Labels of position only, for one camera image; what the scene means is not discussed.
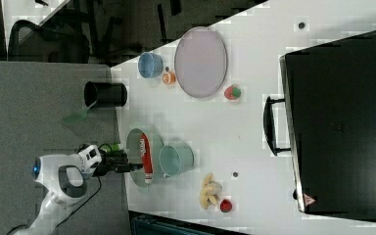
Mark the green spatula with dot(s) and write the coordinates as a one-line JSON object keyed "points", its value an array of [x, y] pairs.
{"points": [[79, 116]]}

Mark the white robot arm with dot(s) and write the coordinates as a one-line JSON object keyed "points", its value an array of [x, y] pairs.
{"points": [[65, 179]]}

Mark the black office chair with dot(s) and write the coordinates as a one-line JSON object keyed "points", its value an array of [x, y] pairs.
{"points": [[30, 42]]}

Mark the green mug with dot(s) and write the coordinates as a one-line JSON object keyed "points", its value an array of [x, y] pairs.
{"points": [[176, 158]]}

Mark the orange slice toy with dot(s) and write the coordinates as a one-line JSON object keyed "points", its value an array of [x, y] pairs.
{"points": [[169, 78]]}

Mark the blue cup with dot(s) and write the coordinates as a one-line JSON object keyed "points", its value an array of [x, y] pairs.
{"points": [[150, 65]]}

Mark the red plush ketchup bottle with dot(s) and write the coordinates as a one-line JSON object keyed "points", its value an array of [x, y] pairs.
{"points": [[146, 158]]}

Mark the small red plush fruit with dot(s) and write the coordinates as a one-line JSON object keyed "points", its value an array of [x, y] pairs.
{"points": [[225, 205]]}

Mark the green lime toy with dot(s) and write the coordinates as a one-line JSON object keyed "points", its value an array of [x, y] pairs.
{"points": [[111, 148]]}

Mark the grey round plate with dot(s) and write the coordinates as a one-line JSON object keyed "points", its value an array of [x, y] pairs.
{"points": [[200, 62]]}

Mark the yellow plush banana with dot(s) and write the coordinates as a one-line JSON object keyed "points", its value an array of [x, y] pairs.
{"points": [[209, 192]]}

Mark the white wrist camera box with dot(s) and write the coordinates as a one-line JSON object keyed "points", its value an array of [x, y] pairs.
{"points": [[90, 158]]}

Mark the black cylinder cup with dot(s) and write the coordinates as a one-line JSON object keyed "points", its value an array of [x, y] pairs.
{"points": [[104, 94]]}

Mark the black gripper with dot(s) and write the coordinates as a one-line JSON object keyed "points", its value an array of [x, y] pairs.
{"points": [[115, 164]]}

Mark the green oval strainer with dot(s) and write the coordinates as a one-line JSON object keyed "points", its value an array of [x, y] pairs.
{"points": [[133, 152]]}

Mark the red plush strawberry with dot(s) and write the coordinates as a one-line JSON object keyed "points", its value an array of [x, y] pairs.
{"points": [[233, 92]]}

